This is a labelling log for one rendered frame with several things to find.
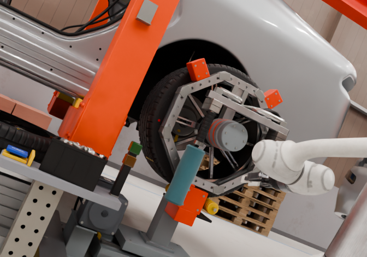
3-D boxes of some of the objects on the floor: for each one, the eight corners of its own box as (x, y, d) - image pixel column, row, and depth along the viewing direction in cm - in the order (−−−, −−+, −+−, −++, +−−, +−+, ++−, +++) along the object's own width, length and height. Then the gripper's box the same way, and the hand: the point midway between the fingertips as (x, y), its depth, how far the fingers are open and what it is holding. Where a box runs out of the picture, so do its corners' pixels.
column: (12, 292, 154) (63, 182, 157) (11, 305, 145) (64, 189, 147) (-16, 284, 151) (36, 173, 154) (-20, 297, 141) (36, 178, 144)
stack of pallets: (242, 220, 775) (262, 173, 781) (270, 238, 693) (292, 185, 699) (181, 196, 725) (203, 145, 732) (203, 212, 643) (228, 155, 649)
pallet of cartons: (37, 138, 642) (49, 114, 645) (42, 147, 568) (55, 120, 571) (-41, 106, 598) (-28, 81, 600) (-46, 112, 524) (-32, 83, 527)
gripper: (302, 177, 163) (262, 179, 184) (270, 162, 157) (232, 165, 177) (298, 197, 161) (258, 196, 181) (265, 182, 154) (227, 182, 175)
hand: (250, 180), depth 176 cm, fingers open, 3 cm apart
